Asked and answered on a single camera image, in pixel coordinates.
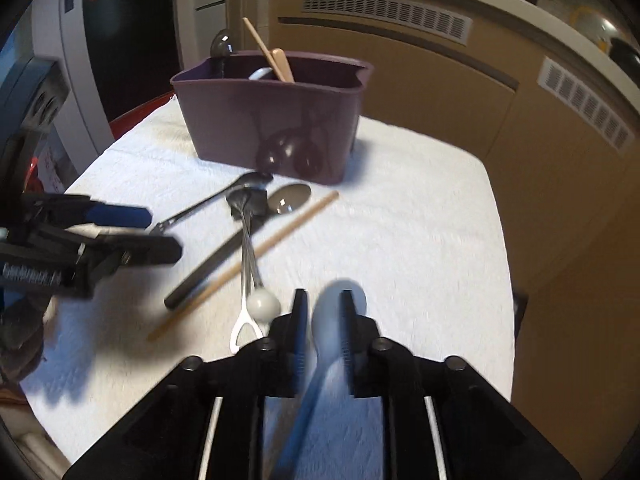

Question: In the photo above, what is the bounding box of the wooden chopstick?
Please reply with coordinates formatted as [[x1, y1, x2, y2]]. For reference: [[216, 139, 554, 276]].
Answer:
[[242, 16, 288, 82], [146, 190, 341, 344]]

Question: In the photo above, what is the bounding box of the blue plastic spoon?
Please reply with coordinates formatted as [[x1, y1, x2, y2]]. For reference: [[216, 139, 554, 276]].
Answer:
[[269, 278, 367, 479]]

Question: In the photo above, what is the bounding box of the steel wire handle spatula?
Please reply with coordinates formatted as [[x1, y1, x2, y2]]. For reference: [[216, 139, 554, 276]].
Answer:
[[150, 171, 273, 234]]

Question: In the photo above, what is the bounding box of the black handled steel spoon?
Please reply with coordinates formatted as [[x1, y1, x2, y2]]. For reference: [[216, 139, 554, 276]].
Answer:
[[209, 28, 234, 78]]

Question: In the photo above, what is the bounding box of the white plastic spoon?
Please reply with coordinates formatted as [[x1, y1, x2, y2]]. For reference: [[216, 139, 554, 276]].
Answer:
[[248, 67, 276, 81]]

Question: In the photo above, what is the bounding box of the purple utensil caddy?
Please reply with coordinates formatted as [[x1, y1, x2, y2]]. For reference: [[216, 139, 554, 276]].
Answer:
[[171, 51, 373, 185]]

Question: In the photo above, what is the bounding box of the steel ladle white ball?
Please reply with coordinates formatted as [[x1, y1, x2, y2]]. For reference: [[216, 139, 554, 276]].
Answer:
[[229, 198, 281, 354]]

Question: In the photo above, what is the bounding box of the wooden spoon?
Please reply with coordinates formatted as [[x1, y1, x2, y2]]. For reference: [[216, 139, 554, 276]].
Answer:
[[271, 48, 295, 82]]

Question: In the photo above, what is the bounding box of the white textured table cloth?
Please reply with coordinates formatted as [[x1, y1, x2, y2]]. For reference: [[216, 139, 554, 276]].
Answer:
[[22, 101, 514, 460]]

